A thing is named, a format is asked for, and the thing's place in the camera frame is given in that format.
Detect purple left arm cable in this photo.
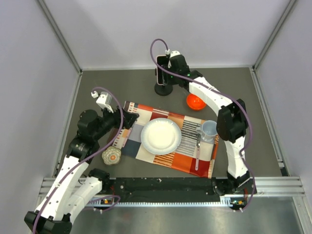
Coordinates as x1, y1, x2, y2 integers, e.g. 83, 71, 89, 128
31, 86, 124, 232

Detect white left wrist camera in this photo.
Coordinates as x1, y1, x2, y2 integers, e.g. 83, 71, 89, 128
91, 91, 114, 113

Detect black phone pink case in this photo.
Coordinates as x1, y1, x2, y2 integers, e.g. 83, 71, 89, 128
156, 55, 169, 85

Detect light blue mug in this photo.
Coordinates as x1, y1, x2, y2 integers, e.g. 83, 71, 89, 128
196, 120, 217, 144

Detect orange bowl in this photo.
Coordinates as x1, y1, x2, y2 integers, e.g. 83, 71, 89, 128
186, 94, 206, 111

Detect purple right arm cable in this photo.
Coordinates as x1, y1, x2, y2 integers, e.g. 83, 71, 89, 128
150, 38, 255, 213

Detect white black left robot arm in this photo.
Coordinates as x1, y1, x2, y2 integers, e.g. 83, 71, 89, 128
24, 109, 139, 234

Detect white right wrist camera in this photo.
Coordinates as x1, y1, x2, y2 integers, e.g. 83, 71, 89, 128
165, 49, 181, 59

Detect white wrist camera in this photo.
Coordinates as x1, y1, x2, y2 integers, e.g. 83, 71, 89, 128
91, 91, 114, 113
165, 49, 181, 59

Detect fork with pink handle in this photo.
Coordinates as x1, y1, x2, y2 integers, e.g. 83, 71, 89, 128
122, 128, 133, 148

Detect orange patchwork placemat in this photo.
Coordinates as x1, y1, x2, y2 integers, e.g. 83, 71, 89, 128
111, 101, 218, 178

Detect black phone stand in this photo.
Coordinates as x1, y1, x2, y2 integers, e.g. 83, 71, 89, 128
154, 68, 173, 96

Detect white ceramic plate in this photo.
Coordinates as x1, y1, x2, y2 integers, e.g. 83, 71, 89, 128
140, 118, 182, 155

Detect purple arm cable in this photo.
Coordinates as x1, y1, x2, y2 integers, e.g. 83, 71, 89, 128
150, 38, 255, 213
31, 86, 124, 232

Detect small patterned flower dish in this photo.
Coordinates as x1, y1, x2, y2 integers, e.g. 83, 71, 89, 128
101, 146, 121, 165

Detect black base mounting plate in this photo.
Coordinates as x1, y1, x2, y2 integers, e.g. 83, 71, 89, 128
101, 177, 254, 203

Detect aluminium rail with cable duct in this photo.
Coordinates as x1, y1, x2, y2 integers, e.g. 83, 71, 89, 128
39, 177, 305, 208

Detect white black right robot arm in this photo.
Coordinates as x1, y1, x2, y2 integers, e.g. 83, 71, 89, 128
156, 51, 250, 195

